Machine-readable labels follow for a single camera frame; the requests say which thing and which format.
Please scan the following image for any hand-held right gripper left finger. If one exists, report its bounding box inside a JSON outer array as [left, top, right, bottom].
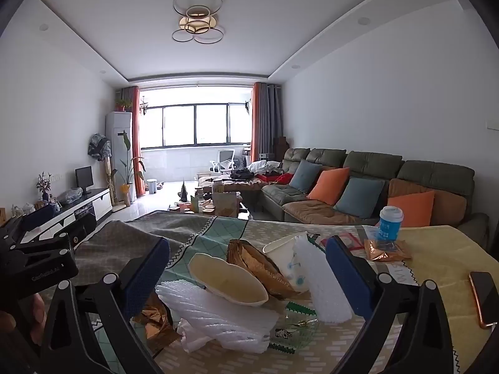
[[33, 237, 172, 374]]

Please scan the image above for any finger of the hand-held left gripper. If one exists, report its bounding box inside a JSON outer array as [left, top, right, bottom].
[[8, 233, 75, 266], [0, 204, 55, 244]]

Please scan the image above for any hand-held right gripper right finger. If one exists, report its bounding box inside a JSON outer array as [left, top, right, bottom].
[[325, 236, 464, 374]]

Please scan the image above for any clear green snack wrapper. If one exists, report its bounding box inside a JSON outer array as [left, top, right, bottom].
[[273, 300, 320, 353]]

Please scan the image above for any cream plastic tray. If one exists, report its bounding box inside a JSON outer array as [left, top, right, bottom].
[[188, 252, 269, 308]]

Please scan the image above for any person's left hand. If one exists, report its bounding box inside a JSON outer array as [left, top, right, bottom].
[[0, 292, 49, 343]]

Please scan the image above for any white foam block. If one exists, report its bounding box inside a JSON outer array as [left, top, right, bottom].
[[292, 236, 353, 324]]

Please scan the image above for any plant in dark vase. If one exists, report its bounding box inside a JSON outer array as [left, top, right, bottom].
[[36, 171, 53, 203]]

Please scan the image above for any crumpled bronze foil wrapper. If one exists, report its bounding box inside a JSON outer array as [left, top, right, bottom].
[[133, 292, 176, 355]]

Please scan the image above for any copper foil wrapper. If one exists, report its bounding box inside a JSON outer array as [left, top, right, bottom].
[[364, 237, 412, 261]]

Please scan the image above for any white TV cabinet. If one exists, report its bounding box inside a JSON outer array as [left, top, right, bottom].
[[16, 187, 114, 246]]

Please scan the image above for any black monitor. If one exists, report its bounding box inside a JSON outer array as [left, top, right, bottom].
[[75, 165, 94, 195]]

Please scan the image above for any blue cup with white lid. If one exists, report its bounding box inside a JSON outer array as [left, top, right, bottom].
[[376, 205, 404, 242]]

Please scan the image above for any white paper cup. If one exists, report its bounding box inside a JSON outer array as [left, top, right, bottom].
[[262, 231, 312, 293]]

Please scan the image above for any brown seat mat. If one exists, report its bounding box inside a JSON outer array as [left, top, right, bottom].
[[283, 199, 363, 227]]

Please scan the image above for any white tissue paper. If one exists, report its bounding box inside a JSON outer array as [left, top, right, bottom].
[[155, 280, 281, 355]]

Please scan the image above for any blue cushion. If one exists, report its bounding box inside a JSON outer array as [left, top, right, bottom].
[[334, 177, 386, 219], [289, 160, 323, 193]]

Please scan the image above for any tall plant in yellow pot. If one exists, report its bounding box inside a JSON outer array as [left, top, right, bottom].
[[117, 132, 147, 207]]

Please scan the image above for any covered standing fan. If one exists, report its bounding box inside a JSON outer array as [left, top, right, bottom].
[[88, 132, 117, 207]]

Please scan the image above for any orange cushion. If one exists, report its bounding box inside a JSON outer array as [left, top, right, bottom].
[[386, 191, 435, 228], [307, 167, 351, 205]]

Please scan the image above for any patterned tablecloth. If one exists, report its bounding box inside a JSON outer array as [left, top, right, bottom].
[[51, 210, 499, 374]]

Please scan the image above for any brown foil wrapper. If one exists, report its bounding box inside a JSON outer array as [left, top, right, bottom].
[[226, 239, 297, 300]]

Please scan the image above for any cluttered coffee table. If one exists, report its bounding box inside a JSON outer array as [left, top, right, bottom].
[[167, 179, 262, 219]]

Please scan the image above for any white standing air conditioner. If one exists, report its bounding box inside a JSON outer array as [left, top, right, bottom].
[[105, 111, 137, 203]]

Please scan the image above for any green sofa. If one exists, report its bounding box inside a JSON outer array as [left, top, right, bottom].
[[259, 147, 490, 250]]

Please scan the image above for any brown cushion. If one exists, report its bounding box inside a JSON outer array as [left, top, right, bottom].
[[388, 178, 468, 227]]

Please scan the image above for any orange grey curtain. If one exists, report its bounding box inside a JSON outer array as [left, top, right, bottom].
[[119, 86, 143, 193], [250, 82, 283, 160]]

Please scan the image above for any white office chair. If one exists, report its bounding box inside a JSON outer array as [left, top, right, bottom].
[[211, 149, 236, 174]]

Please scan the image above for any smartphone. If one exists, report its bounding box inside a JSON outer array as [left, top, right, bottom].
[[469, 271, 499, 330]]

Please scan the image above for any brown wooden cabinet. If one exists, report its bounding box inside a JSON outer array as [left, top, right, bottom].
[[272, 136, 289, 160]]

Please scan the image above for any large window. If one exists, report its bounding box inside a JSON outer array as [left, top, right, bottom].
[[140, 103, 252, 151]]

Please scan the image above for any ring ceiling lamp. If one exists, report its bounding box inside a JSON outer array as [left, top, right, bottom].
[[172, 0, 226, 45]]

